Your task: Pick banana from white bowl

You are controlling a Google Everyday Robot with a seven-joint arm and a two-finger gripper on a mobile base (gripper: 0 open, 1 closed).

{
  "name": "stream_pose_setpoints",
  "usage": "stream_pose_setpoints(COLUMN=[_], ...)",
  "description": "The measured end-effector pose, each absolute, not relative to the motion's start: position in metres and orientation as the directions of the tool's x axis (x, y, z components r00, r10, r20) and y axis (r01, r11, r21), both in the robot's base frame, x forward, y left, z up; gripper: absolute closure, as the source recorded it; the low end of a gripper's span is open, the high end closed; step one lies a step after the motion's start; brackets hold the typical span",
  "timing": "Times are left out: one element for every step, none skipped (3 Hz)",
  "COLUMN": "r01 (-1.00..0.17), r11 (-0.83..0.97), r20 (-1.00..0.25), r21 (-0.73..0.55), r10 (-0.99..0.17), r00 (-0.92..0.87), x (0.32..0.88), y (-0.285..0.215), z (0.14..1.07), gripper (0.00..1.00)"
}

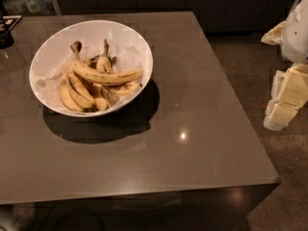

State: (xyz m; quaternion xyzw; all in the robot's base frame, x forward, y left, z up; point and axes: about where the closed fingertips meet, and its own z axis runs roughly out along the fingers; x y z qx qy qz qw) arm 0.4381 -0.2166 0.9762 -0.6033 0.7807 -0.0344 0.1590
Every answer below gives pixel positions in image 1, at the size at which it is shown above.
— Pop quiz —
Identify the white paper in bowl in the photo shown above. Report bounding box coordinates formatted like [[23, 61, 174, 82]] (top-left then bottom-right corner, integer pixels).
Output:
[[30, 45, 152, 116]]

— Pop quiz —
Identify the white bowl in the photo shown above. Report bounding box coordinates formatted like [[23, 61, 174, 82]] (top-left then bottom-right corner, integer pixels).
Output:
[[37, 20, 153, 102]]

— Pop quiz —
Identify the left inner yellow banana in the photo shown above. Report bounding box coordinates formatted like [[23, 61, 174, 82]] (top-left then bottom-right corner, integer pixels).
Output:
[[66, 67, 95, 109]]

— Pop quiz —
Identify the shelf with bottles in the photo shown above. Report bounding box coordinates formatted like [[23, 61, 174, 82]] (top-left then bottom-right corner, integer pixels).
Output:
[[0, 0, 61, 16]]

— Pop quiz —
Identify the upright banana with stem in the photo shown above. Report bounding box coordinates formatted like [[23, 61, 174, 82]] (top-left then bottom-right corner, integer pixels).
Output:
[[96, 39, 112, 73]]

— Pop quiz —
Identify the long top yellow banana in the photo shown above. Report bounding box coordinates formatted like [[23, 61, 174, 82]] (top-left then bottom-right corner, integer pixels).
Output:
[[70, 41, 142, 86]]

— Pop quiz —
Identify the black object at left edge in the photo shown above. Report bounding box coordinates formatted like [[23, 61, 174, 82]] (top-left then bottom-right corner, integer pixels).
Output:
[[0, 15, 22, 49]]

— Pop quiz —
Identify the spotted right banana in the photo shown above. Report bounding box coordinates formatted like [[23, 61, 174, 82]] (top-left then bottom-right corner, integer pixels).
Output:
[[107, 82, 141, 97]]

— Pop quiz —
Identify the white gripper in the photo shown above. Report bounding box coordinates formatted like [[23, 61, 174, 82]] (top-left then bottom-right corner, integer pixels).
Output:
[[263, 0, 308, 131]]

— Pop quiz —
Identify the small bottom banana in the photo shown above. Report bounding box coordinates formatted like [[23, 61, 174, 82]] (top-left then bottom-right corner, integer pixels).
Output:
[[90, 84, 110, 111]]

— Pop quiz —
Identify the left outer yellow banana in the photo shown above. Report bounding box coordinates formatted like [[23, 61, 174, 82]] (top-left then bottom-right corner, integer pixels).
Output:
[[59, 72, 84, 112]]

